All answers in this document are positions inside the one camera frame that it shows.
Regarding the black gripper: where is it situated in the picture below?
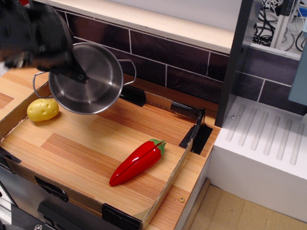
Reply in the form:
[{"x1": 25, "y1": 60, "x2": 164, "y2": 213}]
[{"x1": 4, "y1": 4, "x2": 87, "y2": 80}]

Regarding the stainless steel pot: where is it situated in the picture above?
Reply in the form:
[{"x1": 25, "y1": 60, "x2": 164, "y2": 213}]
[{"x1": 48, "y1": 42, "x2": 135, "y2": 115}]

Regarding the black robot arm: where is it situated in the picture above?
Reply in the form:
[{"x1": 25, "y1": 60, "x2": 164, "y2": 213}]
[{"x1": 0, "y1": 0, "x2": 88, "y2": 83}]

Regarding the cardboard fence with black tape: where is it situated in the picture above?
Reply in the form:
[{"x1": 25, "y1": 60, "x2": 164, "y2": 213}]
[{"x1": 0, "y1": 73, "x2": 218, "y2": 230}]

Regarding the yellow toy potato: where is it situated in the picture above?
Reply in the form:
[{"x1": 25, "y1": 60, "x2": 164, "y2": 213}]
[{"x1": 26, "y1": 98, "x2": 59, "y2": 122}]

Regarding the red toy chili pepper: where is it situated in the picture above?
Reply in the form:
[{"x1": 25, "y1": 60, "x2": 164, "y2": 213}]
[{"x1": 109, "y1": 139, "x2": 166, "y2": 186}]

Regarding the dark shelf with brick backsplash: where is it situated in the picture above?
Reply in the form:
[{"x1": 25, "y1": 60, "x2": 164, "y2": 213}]
[{"x1": 28, "y1": 0, "x2": 255, "y2": 128}]

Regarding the grey metal cabinet front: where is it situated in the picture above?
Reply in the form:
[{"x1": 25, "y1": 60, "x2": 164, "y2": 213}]
[{"x1": 0, "y1": 168, "x2": 118, "y2": 230}]

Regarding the brass screw in table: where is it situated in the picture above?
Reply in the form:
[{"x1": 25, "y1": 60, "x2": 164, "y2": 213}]
[{"x1": 178, "y1": 197, "x2": 185, "y2": 203}]

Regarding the white ribbed drainboard block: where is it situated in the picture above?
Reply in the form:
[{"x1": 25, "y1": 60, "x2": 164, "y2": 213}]
[{"x1": 208, "y1": 97, "x2": 307, "y2": 222}]

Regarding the bundle of black cables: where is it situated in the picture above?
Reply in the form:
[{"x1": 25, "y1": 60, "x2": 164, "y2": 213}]
[{"x1": 253, "y1": 0, "x2": 307, "y2": 51}]

